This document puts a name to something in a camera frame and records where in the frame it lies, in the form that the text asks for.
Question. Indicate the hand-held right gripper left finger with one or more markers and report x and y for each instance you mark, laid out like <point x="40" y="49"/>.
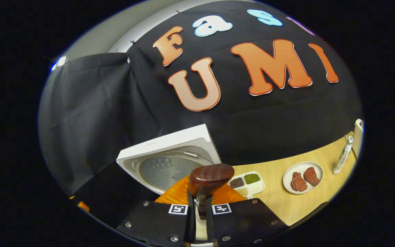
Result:
<point x="156" y="223"/>

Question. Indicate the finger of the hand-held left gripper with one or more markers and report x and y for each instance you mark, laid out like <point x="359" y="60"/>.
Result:
<point x="83" y="206"/>

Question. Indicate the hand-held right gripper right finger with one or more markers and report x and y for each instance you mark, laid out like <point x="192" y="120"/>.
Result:
<point x="249" y="221"/>

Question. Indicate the brown wooden spoon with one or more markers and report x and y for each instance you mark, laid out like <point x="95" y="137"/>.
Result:
<point x="211" y="176"/>

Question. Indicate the white rice cooker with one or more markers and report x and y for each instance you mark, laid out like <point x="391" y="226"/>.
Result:
<point x="170" y="140"/>

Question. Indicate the white divided grain dish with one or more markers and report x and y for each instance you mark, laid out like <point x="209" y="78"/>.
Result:
<point x="254" y="188"/>

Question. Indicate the white round plate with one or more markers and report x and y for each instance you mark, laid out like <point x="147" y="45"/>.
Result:
<point x="317" y="175"/>

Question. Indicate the black backdrop cloth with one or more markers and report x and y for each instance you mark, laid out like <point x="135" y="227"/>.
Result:
<point x="252" y="120"/>

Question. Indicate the white drink bottle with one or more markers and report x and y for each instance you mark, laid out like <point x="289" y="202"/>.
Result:
<point x="342" y="156"/>

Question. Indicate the ceiling light panel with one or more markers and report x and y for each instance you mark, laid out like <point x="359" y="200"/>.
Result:
<point x="60" y="62"/>

